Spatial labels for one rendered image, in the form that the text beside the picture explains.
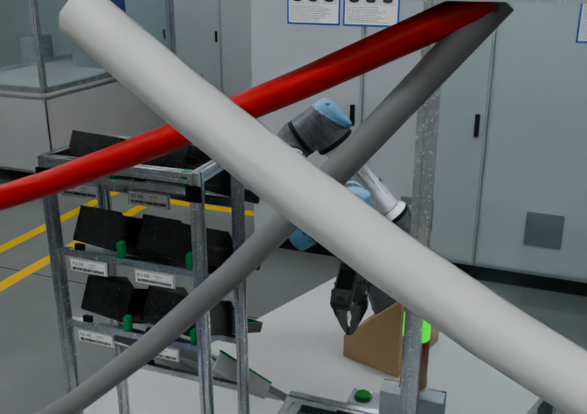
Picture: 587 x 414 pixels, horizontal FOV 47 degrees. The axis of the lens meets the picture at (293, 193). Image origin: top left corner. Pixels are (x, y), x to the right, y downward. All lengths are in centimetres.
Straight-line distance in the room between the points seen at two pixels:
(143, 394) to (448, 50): 190
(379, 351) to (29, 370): 227
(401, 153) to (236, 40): 509
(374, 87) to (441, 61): 428
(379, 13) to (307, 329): 255
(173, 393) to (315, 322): 57
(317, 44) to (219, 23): 491
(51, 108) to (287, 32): 269
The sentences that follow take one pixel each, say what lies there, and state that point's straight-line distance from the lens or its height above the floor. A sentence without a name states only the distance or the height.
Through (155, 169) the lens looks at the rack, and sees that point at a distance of 124.
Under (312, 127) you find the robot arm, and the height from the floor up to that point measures 156.
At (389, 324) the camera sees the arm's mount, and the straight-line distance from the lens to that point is 201.
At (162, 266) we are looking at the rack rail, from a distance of 131.
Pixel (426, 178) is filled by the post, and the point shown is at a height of 168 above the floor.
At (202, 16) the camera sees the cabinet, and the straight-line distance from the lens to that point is 944.
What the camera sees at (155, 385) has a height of 86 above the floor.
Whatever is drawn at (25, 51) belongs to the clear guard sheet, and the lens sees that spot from 651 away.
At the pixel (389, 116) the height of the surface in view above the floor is 198.
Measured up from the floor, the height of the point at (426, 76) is 199.
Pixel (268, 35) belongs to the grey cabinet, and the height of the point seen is 154.
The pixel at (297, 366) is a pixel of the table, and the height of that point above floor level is 86.
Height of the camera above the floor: 201
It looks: 19 degrees down
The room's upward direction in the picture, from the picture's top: straight up
